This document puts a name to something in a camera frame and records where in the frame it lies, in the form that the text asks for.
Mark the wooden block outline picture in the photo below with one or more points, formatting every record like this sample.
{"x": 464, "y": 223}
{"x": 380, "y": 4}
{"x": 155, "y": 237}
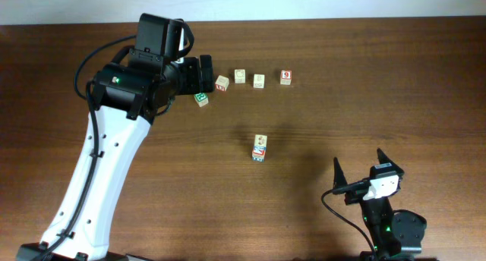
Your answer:
{"x": 240, "y": 76}

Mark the red number nine block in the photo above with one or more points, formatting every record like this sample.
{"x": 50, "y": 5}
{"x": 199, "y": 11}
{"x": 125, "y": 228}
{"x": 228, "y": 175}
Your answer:
{"x": 285, "y": 77}

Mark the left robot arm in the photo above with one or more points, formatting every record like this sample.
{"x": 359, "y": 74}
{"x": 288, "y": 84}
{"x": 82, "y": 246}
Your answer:
{"x": 124, "y": 98}

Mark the letter E L block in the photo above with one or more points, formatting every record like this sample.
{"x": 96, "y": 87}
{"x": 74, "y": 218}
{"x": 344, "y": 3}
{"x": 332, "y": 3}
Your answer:
{"x": 259, "y": 151}

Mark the plain pale wooden block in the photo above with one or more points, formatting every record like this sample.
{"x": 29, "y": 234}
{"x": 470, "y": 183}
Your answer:
{"x": 259, "y": 81}

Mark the shell picture Q block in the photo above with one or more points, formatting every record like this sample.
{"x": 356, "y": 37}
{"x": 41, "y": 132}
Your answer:
{"x": 258, "y": 158}

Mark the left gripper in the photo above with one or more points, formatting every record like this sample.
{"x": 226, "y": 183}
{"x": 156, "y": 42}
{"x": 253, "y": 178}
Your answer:
{"x": 190, "y": 67}

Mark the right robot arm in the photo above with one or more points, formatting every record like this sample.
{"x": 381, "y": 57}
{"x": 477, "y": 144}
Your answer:
{"x": 394, "y": 234}

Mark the red letter wooden block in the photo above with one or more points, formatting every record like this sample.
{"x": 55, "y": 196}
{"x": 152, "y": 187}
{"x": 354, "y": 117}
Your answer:
{"x": 222, "y": 83}

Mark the car picture yellow block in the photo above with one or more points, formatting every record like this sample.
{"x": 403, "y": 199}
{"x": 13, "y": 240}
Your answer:
{"x": 260, "y": 140}

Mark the green letter R block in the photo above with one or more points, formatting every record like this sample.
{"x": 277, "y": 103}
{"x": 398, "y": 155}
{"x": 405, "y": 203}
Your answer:
{"x": 201, "y": 99}

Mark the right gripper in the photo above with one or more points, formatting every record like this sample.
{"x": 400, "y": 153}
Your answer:
{"x": 355, "y": 187}

